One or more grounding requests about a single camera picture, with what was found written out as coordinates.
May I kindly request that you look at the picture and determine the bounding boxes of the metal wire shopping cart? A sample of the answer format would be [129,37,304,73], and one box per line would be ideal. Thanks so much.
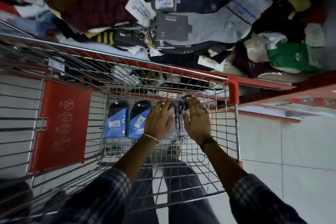
[0,19,242,224]

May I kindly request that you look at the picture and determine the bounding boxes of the red plastic cart seat flap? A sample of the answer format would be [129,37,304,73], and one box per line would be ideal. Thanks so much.
[28,80,93,174]

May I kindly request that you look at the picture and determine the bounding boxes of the maroon knit garment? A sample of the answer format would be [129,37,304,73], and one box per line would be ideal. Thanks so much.
[48,0,138,32]

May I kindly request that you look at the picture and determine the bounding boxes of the green garment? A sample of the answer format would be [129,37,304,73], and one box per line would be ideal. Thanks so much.
[267,42,319,73]

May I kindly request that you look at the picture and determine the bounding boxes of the person's right hand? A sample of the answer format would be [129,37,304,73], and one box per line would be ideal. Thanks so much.
[182,97,212,145]

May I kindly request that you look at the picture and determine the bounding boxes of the white price tag on cart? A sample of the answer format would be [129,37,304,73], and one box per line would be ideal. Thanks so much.
[48,58,65,71]

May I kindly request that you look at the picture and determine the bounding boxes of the person's left forearm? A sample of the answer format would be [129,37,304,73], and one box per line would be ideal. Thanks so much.
[114,135,160,187]

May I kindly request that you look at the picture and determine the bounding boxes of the person's plaid right sleeve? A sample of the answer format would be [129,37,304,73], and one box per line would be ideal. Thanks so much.
[229,173,308,224]

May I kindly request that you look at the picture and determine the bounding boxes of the grey sock with blue stripes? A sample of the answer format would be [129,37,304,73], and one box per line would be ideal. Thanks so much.
[184,0,274,46]

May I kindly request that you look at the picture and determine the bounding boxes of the person's blue jeans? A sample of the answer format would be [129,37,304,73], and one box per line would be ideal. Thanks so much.
[128,153,219,224]

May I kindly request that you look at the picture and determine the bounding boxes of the white crumpled garment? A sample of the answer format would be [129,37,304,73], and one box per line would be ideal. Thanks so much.
[244,32,289,62]

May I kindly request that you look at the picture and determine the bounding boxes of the white tag with red star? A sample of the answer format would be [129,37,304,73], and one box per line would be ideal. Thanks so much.
[197,55,227,72]

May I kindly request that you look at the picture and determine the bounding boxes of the clear black sock packet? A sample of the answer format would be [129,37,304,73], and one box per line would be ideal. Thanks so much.
[177,95,196,138]

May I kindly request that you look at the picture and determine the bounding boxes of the blue sock packet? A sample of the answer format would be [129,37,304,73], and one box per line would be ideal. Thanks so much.
[103,101,129,139]
[128,100,152,139]

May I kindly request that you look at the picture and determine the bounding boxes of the person's right forearm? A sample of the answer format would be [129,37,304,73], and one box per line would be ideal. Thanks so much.
[200,138,246,189]

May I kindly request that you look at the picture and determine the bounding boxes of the dark wrist band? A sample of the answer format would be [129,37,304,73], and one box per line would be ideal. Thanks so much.
[200,136,218,151]

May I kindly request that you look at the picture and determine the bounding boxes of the yellow black striped sock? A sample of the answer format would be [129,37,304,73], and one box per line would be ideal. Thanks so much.
[95,31,116,46]

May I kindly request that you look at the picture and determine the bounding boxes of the person's plaid left sleeve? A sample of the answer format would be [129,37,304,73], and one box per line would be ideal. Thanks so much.
[42,167,132,224]

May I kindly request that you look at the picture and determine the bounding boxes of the person's plaid sleeve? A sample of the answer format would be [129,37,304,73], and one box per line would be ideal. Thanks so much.
[42,167,132,224]
[229,173,308,224]

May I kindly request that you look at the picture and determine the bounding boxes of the silver bangle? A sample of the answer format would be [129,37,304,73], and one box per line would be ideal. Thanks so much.
[142,133,160,144]

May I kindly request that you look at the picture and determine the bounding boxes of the clear white sock packet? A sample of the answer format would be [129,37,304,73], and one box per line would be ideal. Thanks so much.
[155,100,178,140]

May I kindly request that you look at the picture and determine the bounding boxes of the red cart corner bumper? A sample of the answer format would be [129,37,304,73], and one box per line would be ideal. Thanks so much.
[225,80,240,105]

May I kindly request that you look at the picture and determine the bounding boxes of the person's left hand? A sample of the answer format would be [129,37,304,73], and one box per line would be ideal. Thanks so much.
[143,100,176,143]

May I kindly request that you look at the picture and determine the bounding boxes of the white paper tag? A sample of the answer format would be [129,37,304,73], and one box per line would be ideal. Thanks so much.
[125,0,156,26]

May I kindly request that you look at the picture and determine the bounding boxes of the light blue cloth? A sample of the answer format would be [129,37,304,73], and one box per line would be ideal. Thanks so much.
[33,11,65,38]

